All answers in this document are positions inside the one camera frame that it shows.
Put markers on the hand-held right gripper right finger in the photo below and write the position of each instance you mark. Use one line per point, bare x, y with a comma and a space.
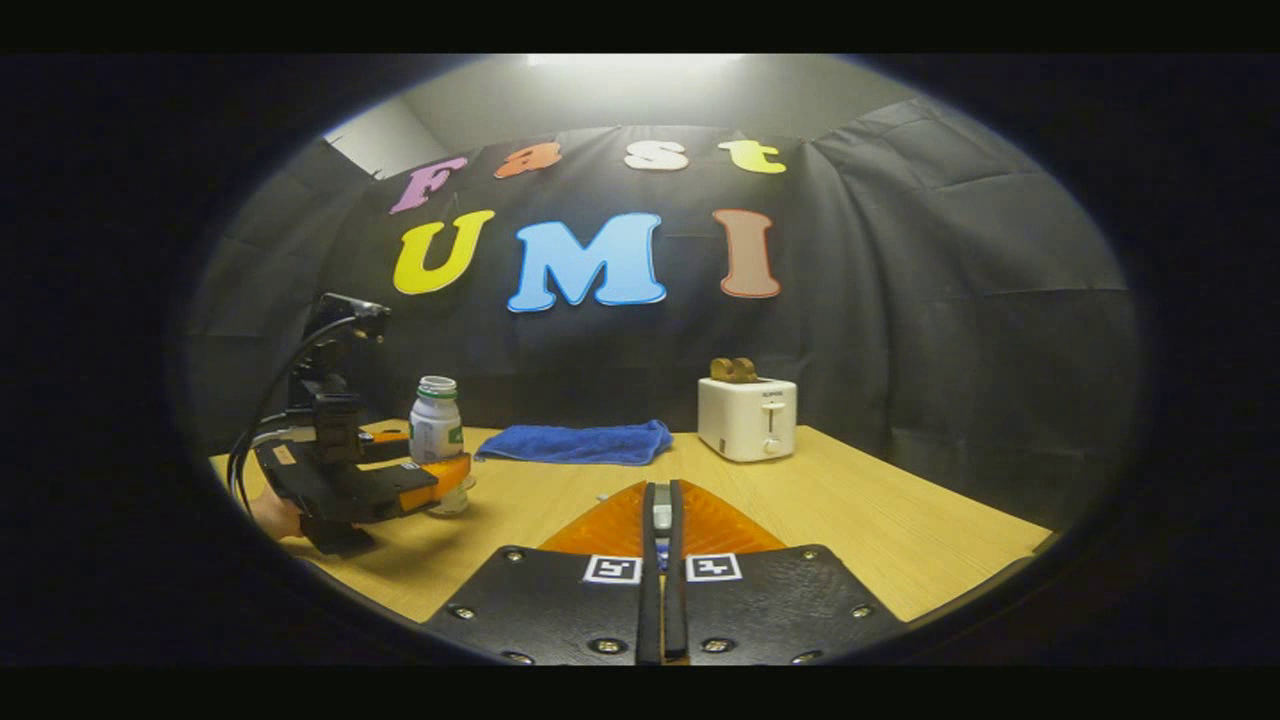
676, 600

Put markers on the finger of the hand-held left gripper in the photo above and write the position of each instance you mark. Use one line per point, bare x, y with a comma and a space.
435, 480
385, 445

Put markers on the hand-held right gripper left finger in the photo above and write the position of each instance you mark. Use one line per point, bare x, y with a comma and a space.
649, 600

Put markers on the white green-label water bottle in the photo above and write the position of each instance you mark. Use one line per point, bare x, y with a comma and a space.
436, 425

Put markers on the white teacup lid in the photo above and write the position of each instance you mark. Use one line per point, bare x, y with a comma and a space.
662, 517

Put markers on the blue towel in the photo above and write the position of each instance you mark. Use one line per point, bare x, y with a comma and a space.
575, 443

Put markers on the white toaster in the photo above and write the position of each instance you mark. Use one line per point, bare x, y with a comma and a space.
745, 420

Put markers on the toasted bread slice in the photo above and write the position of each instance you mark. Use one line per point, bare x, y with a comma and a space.
746, 371
722, 370

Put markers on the black backdrop cloth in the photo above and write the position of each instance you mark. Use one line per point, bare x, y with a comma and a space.
900, 300

